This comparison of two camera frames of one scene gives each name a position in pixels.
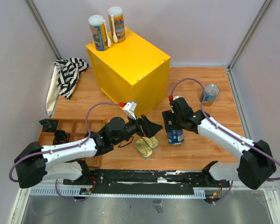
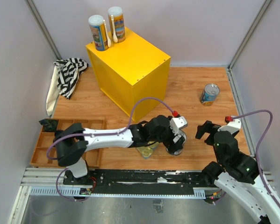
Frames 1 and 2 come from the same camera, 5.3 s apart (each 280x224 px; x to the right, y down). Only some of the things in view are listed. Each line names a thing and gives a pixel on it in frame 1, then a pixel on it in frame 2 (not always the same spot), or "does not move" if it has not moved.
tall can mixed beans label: x=117 y=11 does not move
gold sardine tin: x=153 y=142 does not move
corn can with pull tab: x=211 y=91 does not move
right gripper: x=168 y=115 -> x=208 y=127
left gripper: x=145 y=127 -> x=172 y=146
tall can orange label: x=98 y=31 does not move
